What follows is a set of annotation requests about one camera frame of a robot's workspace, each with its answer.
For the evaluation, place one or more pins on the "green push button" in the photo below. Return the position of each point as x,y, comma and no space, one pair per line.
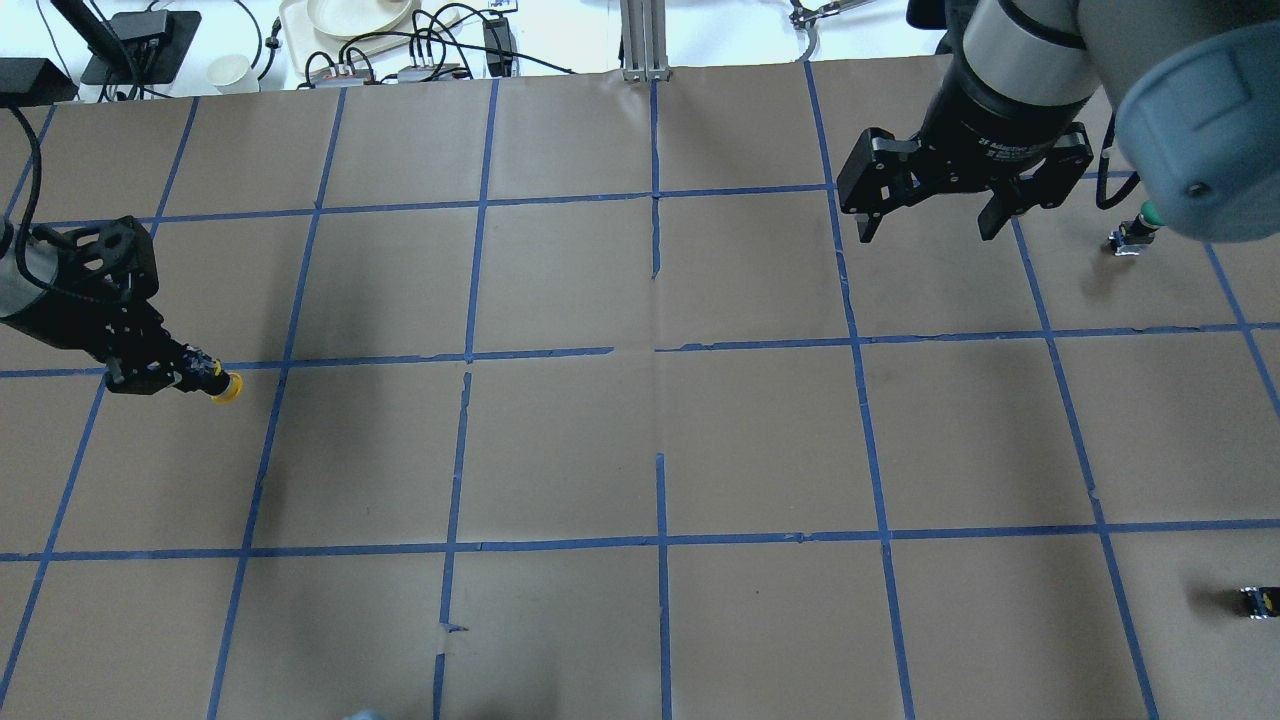
1131,238

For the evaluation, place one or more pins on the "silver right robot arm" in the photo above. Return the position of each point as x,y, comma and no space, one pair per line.
1192,85

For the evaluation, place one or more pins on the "aluminium frame post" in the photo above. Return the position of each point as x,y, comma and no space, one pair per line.
643,41

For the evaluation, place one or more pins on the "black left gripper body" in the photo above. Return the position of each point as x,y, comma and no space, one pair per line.
92,327

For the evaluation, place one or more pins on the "yellow push button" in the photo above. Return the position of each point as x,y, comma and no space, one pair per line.
221,386

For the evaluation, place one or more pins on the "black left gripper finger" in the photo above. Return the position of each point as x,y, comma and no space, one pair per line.
148,380
191,357

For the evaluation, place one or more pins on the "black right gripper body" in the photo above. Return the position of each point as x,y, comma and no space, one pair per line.
990,125

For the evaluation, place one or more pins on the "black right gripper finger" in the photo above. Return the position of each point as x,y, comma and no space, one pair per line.
868,225
999,210

